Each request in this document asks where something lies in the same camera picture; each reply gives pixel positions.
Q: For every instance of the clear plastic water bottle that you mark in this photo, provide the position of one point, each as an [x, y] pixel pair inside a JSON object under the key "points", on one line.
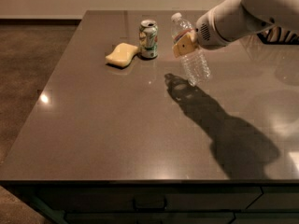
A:
{"points": [[194, 64]]}

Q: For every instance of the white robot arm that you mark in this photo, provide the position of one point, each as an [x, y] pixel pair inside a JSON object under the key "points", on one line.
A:
{"points": [[231, 20]]}

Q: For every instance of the black wire napkin basket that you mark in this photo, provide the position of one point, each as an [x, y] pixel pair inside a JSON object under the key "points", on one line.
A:
{"points": [[279, 36]]}

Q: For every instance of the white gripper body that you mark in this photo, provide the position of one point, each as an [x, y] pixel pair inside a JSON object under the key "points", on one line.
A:
{"points": [[207, 32]]}

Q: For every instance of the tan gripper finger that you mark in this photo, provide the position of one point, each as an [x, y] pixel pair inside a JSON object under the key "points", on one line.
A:
{"points": [[185, 43]]}

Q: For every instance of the green soda can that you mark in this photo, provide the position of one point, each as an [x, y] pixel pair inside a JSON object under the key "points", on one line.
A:
{"points": [[148, 39]]}

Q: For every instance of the dark cabinet drawers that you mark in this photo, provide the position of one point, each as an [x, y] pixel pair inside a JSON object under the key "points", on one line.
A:
{"points": [[161, 203]]}

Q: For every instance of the yellow sponge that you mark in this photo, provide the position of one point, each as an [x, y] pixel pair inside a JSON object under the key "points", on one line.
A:
{"points": [[122, 55]]}

